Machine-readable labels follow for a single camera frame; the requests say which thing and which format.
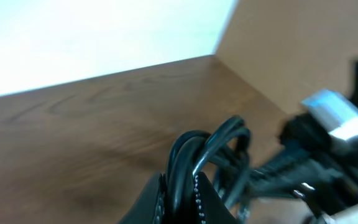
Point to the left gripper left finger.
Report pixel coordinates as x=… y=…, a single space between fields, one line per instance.
x=149 y=207

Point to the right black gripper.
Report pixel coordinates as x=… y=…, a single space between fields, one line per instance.
x=323 y=168

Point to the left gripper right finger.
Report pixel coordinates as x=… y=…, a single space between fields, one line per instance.
x=209 y=208

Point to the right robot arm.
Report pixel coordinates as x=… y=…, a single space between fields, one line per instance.
x=349 y=215

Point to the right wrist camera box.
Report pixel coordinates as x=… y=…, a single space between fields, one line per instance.
x=336 y=115

